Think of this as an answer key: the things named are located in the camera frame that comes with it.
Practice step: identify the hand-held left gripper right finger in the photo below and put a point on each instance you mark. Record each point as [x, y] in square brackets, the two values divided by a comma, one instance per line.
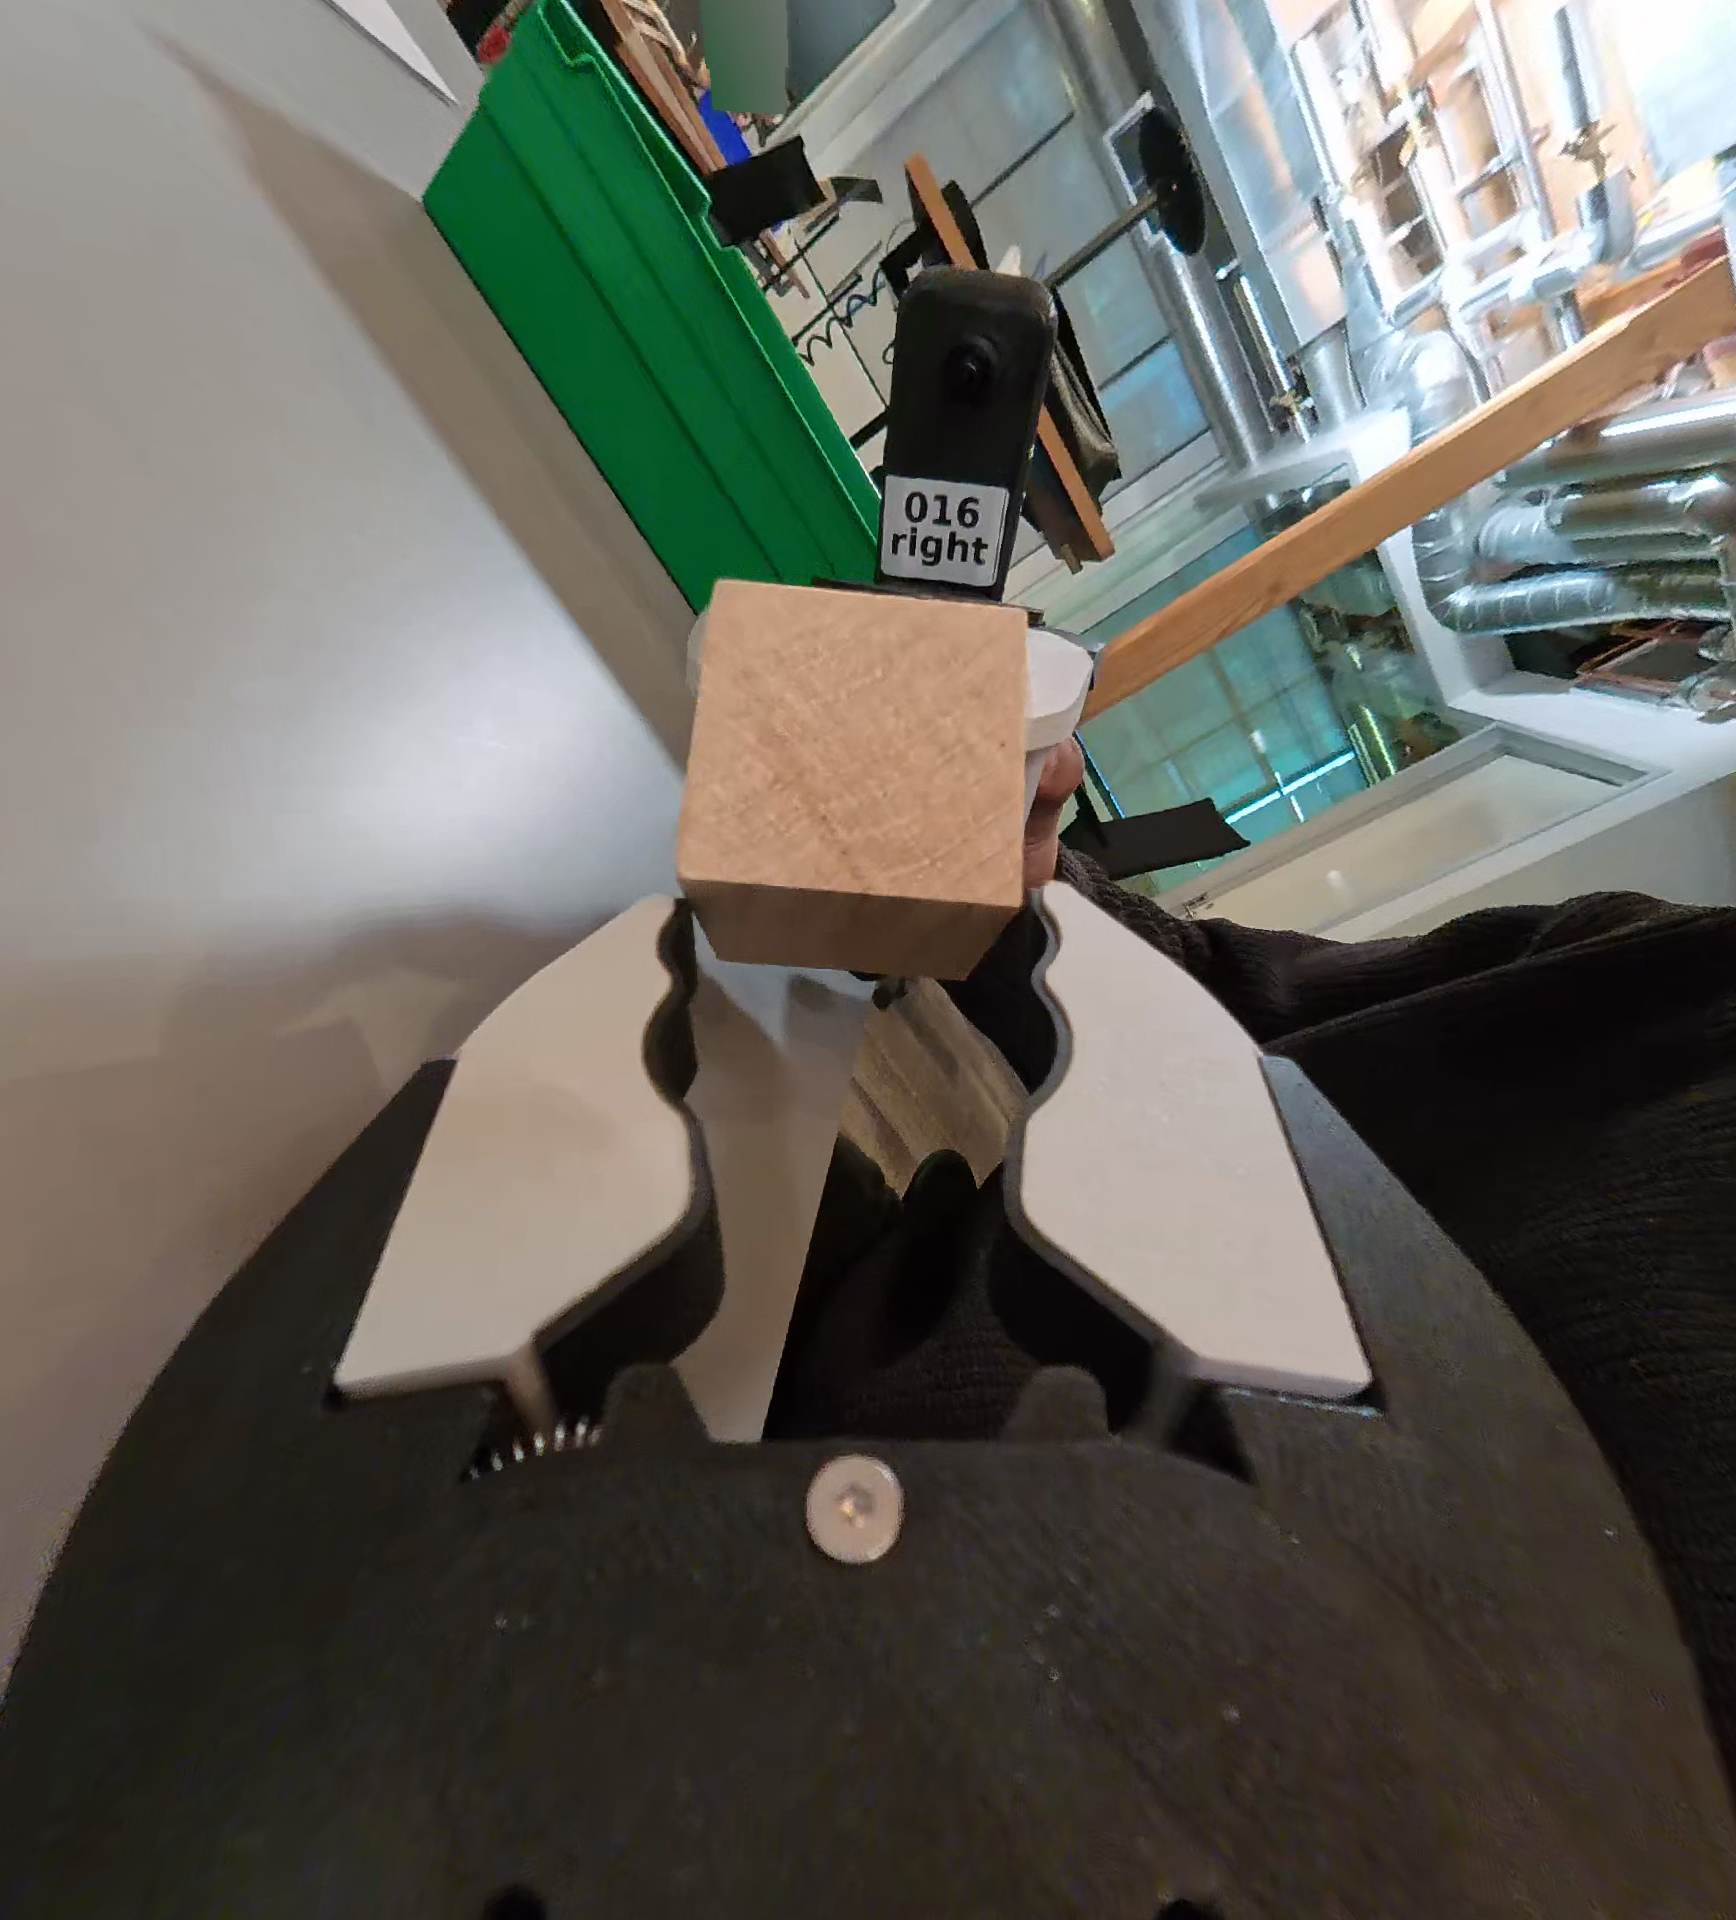
[1182, 1184]

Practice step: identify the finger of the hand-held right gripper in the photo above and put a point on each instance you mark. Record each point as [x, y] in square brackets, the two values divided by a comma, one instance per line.
[696, 652]
[1056, 682]

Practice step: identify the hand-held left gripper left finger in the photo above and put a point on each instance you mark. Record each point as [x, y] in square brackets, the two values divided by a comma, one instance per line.
[538, 1184]

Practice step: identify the large wooden cube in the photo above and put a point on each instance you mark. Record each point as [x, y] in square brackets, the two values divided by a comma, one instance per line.
[853, 765]

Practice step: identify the green plastic bin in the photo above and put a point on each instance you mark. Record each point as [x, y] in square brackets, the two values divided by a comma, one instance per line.
[629, 301]

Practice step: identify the person's right forearm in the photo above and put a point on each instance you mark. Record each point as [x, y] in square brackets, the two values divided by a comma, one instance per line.
[1228, 974]

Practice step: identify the person's right hand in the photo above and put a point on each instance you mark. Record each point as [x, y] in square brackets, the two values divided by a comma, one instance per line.
[1056, 810]

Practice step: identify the dark grey bag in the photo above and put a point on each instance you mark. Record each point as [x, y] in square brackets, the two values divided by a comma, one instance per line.
[1079, 404]

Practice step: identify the wooden table black legs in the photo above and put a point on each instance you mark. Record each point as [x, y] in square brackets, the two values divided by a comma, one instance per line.
[1086, 510]

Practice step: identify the black round fan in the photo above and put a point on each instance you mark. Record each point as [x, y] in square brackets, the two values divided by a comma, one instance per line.
[1170, 172]

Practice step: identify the wooden beam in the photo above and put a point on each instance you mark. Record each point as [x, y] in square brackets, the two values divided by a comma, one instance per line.
[1408, 480]

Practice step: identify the long wooden table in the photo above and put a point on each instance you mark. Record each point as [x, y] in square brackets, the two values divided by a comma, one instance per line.
[666, 91]

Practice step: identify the person's black sweater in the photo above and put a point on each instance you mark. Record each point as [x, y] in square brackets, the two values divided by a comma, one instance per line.
[1633, 1351]

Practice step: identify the silver metal ducts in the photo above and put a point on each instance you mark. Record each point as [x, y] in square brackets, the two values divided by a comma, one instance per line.
[1558, 600]

